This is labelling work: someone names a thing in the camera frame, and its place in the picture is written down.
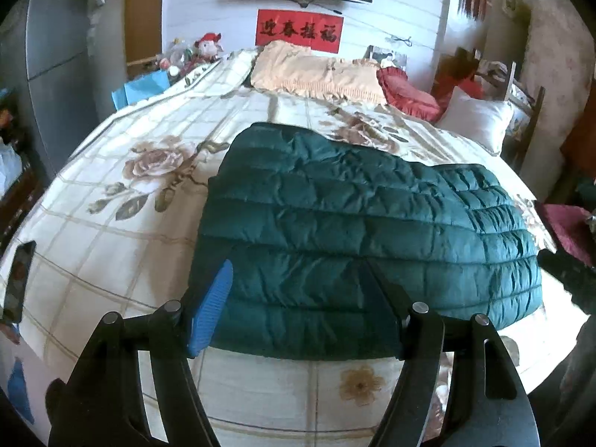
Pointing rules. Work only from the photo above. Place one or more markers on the pile of small toys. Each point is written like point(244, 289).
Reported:
point(177, 58)

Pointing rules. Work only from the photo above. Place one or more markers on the scissors on wall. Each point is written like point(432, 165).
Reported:
point(399, 39)

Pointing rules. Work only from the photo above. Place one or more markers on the black smartphone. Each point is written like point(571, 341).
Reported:
point(18, 281)

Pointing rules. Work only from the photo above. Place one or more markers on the blue plastic item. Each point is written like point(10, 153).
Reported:
point(21, 389)

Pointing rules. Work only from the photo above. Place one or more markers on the blue paper bag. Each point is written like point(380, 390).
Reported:
point(139, 91)

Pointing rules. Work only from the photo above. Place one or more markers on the stuffed toy with red hat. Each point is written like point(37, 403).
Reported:
point(208, 47)

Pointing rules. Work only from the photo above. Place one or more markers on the red wall banner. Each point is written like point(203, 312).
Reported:
point(300, 30)

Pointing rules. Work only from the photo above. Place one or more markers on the beige fringed pillow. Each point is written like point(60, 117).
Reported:
point(316, 72)

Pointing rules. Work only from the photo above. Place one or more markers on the bed with floral sheet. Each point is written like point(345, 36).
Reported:
point(116, 242)

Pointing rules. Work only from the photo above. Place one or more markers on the wooden door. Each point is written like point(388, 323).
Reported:
point(144, 18)

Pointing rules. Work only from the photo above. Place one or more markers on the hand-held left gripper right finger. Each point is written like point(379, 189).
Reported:
point(396, 309)

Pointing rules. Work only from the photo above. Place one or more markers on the white pillow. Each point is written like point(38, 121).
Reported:
point(475, 118)

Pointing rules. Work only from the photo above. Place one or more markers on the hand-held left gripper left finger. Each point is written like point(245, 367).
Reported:
point(209, 307)

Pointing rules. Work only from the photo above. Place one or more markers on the green puffer jacket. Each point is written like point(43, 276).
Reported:
point(349, 219)

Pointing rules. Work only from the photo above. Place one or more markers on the maroon cloth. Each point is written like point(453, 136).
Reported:
point(568, 228)

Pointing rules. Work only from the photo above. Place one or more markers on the red ruffled pillow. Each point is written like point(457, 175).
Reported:
point(409, 98)

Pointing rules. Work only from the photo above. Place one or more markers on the framed photo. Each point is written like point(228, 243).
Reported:
point(389, 57)

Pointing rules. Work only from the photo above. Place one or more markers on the wooden chair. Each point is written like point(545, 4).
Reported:
point(531, 111)

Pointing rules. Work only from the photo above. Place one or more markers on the grey refrigerator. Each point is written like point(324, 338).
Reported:
point(56, 56)

